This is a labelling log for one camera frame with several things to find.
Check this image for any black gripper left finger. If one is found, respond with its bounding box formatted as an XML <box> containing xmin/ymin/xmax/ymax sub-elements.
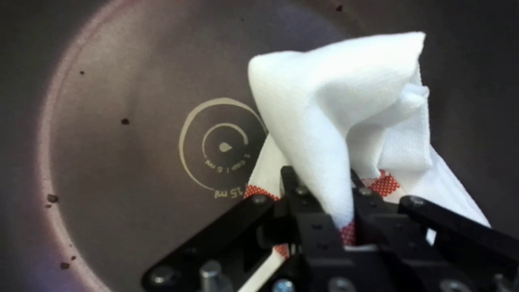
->
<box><xmin>140</xmin><ymin>166</ymin><xmax>346</xmax><ymax>292</ymax></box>

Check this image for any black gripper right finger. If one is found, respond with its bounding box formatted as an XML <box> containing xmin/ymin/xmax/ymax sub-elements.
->
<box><xmin>350</xmin><ymin>169</ymin><xmax>519</xmax><ymax>292</ymax></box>

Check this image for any white red striped towel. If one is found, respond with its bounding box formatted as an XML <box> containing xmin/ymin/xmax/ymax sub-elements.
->
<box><xmin>236</xmin><ymin>31</ymin><xmax>492</xmax><ymax>292</ymax></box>

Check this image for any black frying pan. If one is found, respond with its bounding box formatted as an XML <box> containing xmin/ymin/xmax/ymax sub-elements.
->
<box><xmin>0</xmin><ymin>0</ymin><xmax>519</xmax><ymax>292</ymax></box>

